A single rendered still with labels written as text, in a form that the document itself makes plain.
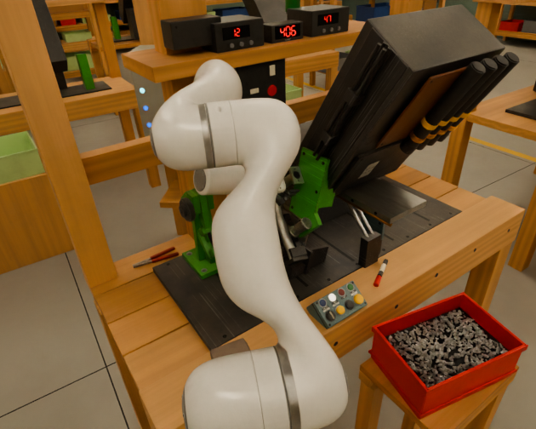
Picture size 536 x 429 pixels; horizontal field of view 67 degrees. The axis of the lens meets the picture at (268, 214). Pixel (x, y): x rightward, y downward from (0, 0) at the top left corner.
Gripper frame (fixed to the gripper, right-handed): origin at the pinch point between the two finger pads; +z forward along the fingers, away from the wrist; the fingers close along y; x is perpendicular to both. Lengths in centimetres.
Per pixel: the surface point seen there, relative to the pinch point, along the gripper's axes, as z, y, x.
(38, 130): -63, 22, 19
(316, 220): 2.5, -14.9, -2.6
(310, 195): 2.6, -7.0, -3.3
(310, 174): 2.3, -1.7, -6.3
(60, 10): 92, 500, 468
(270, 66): -4.0, 32.4, -9.5
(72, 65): 113, 442, 524
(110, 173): -41, 18, 35
